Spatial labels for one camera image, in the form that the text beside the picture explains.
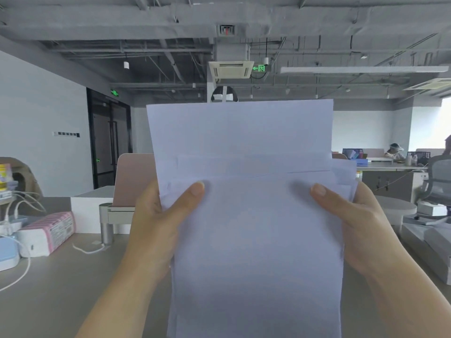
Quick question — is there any person's left hand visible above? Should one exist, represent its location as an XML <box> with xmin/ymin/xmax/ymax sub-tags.
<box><xmin>125</xmin><ymin>179</ymin><xmax>206</xmax><ymax>276</ymax></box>

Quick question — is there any person's right hand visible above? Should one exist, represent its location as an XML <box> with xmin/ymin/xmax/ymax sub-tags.
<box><xmin>310</xmin><ymin>179</ymin><xmax>400</xmax><ymax>278</ymax></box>

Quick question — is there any stack of white paper sheets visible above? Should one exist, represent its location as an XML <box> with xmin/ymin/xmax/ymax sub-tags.
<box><xmin>146</xmin><ymin>99</ymin><xmax>359</xmax><ymax>338</ymax></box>

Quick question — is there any person's left forearm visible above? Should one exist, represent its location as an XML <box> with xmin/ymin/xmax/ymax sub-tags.
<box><xmin>76</xmin><ymin>255</ymin><xmax>173</xmax><ymax>338</ymax></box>

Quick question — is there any person's right forearm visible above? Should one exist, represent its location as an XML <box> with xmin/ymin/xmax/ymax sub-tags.
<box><xmin>363</xmin><ymin>239</ymin><xmax>451</xmax><ymax>338</ymax></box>

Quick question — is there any blue desk organizer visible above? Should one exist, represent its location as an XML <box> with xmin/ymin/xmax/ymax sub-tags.
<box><xmin>342</xmin><ymin>148</ymin><xmax>369</xmax><ymax>161</ymax></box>

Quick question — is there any pink desk divider panel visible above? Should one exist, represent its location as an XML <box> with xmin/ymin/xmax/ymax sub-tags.
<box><xmin>113</xmin><ymin>153</ymin><xmax>159</xmax><ymax>208</ymax></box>

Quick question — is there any grey office cabinet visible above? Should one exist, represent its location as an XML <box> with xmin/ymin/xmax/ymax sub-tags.
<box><xmin>362</xmin><ymin>170</ymin><xmax>428</xmax><ymax>204</ymax></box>

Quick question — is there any white round stool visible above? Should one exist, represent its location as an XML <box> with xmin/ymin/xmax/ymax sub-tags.
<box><xmin>375</xmin><ymin>196</ymin><xmax>418</xmax><ymax>227</ymax></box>

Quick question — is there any white low cabinet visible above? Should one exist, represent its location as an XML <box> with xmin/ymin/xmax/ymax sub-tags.
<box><xmin>70</xmin><ymin>186</ymin><xmax>115</xmax><ymax>234</ymax></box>

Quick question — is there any black glass door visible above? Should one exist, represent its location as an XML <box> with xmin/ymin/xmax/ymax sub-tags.
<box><xmin>87</xmin><ymin>87</ymin><xmax>132</xmax><ymax>190</ymax></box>

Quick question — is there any grey mesh office chair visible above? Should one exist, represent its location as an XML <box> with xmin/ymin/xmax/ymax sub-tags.
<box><xmin>416</xmin><ymin>155</ymin><xmax>451</xmax><ymax>222</ymax></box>

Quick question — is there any long white ceiling light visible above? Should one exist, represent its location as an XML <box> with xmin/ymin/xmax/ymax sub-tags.
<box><xmin>280</xmin><ymin>65</ymin><xmax>450</xmax><ymax>74</ymax></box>

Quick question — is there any ceiling air conditioner cassette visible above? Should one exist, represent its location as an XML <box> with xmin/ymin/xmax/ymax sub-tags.
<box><xmin>208</xmin><ymin>60</ymin><xmax>255</xmax><ymax>80</ymax></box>

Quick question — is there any pink tissue pack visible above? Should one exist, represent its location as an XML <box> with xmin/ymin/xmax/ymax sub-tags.
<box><xmin>16</xmin><ymin>212</ymin><xmax>77</xmax><ymax>258</ymax></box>

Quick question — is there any white power strip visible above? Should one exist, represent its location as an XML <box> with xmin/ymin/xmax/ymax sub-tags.
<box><xmin>0</xmin><ymin>215</ymin><xmax>29</xmax><ymax>237</ymax></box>

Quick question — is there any yellow box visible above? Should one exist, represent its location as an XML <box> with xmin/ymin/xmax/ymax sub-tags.
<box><xmin>0</xmin><ymin>164</ymin><xmax>13</xmax><ymax>192</ymax></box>

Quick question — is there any light blue white box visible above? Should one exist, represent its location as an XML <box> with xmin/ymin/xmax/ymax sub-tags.
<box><xmin>0</xmin><ymin>238</ymin><xmax>20</xmax><ymax>272</ymax></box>

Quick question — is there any silver divider clamp post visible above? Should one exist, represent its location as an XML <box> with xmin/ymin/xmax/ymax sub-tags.
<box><xmin>98</xmin><ymin>204</ymin><xmax>114</xmax><ymax>244</ymax></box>

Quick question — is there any white charging cable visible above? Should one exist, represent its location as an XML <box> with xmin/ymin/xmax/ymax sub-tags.
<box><xmin>72</xmin><ymin>242</ymin><xmax>106</xmax><ymax>254</ymax></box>

